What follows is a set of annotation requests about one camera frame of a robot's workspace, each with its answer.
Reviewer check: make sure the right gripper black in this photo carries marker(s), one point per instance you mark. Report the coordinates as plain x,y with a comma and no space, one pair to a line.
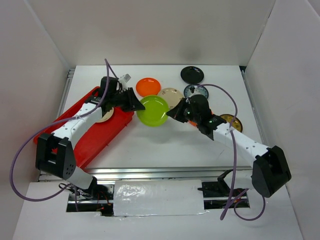
176,113

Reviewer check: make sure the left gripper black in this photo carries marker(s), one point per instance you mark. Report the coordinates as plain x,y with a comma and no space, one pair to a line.
133,103

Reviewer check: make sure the orange plate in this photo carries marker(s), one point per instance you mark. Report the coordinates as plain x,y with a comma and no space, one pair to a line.
148,86
192,122

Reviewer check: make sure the green plate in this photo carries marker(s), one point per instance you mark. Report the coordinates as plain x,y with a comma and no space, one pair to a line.
155,113

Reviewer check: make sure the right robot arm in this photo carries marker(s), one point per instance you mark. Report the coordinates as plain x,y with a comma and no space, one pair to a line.
270,169

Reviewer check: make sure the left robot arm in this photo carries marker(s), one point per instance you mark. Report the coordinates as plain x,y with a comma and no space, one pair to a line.
84,130

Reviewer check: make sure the red plastic bin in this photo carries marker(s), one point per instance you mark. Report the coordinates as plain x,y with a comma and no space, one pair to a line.
97,137

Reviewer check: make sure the beige plate with motifs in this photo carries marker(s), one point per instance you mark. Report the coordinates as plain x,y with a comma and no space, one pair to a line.
171,95

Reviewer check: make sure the blue white patterned plate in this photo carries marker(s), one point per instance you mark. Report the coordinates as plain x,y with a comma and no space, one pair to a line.
201,90

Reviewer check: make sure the black plate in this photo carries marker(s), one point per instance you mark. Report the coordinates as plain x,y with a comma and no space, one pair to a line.
192,75

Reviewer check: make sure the yellow brown patterned plate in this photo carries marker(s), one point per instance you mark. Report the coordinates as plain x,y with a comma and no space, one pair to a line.
236,123

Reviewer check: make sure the white foil cover sheet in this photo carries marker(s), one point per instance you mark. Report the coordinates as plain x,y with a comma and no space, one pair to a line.
158,198

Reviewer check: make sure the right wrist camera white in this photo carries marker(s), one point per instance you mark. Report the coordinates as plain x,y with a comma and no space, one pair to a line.
193,90

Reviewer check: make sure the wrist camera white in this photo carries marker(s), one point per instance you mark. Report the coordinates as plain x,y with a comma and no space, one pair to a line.
124,79
193,90

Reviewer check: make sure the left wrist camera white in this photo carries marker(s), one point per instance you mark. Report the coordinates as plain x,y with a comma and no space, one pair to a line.
124,79

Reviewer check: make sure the aluminium rail front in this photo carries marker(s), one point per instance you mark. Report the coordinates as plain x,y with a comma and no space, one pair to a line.
158,173

